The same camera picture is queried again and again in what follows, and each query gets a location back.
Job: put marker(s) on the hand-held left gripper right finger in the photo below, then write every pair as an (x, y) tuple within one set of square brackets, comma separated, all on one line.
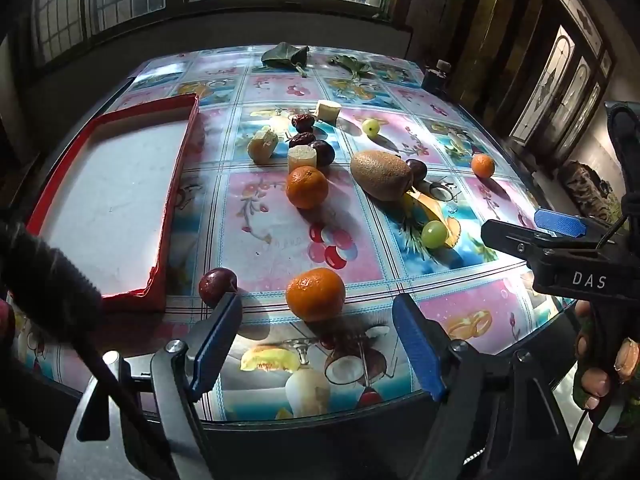
[(417, 345)]

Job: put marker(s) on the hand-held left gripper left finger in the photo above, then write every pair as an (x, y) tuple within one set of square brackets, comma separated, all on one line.
[(220, 340)]

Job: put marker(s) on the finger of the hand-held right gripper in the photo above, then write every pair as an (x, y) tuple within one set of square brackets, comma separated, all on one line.
[(560, 222), (510, 240)]

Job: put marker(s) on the dark red plum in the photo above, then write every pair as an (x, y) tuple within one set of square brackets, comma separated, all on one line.
[(215, 284), (419, 169)]

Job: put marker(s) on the green grape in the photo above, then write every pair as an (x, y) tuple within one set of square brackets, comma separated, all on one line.
[(370, 127), (434, 234)]

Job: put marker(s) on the mandarin orange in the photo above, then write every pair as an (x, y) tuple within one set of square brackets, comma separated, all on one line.
[(315, 294), (307, 187), (482, 165)]

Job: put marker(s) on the brown kiwi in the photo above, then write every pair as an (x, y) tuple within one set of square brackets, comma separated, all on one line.
[(380, 175)]

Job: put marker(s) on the red cardboard tray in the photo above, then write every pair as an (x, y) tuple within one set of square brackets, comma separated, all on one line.
[(110, 185)]

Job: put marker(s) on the split sugarcane piece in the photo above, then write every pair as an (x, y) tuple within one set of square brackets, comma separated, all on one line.
[(262, 145)]

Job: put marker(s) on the round sugarcane piece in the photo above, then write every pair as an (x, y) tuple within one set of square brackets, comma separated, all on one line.
[(327, 110), (301, 157)]

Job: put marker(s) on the dark chestnut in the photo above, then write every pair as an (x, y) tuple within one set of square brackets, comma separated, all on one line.
[(325, 152)]

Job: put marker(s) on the red jujube date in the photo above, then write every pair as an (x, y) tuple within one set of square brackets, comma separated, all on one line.
[(302, 121), (301, 139)]

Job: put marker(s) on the person's right hand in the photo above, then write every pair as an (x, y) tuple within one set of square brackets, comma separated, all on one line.
[(595, 382)]

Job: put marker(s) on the brown carved ornament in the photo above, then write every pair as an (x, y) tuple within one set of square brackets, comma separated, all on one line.
[(585, 187)]

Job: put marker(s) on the printed plastic tablecloth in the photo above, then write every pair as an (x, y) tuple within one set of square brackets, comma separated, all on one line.
[(270, 240)]

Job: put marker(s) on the wooden door with glass panels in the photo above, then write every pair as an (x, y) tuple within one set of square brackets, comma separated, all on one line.
[(555, 75)]

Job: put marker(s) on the dark glass bottle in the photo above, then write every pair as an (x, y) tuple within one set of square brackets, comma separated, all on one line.
[(435, 80)]

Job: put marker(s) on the green leafy sprig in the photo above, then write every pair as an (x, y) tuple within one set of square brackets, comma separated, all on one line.
[(350, 64)]

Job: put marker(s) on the green bottle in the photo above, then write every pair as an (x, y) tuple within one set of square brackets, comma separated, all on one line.
[(386, 4)]

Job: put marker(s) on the large green leaf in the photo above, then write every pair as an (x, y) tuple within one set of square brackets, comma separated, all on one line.
[(282, 56)]

